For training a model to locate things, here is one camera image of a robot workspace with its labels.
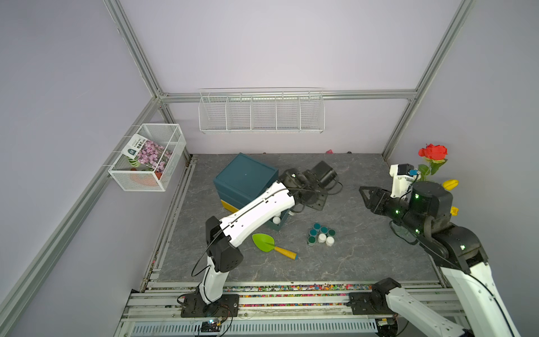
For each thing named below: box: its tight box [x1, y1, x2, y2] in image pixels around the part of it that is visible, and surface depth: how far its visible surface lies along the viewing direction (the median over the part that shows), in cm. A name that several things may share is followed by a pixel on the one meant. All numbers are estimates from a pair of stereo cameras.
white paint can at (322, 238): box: [317, 233, 328, 244], surface depth 89 cm
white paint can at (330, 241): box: [325, 235, 335, 248], surface depth 88 cm
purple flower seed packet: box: [121, 133, 173, 173], surface depth 75 cm
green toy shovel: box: [251, 233, 299, 261], surface depth 89 cm
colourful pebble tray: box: [221, 283, 375, 308], surface depth 79 cm
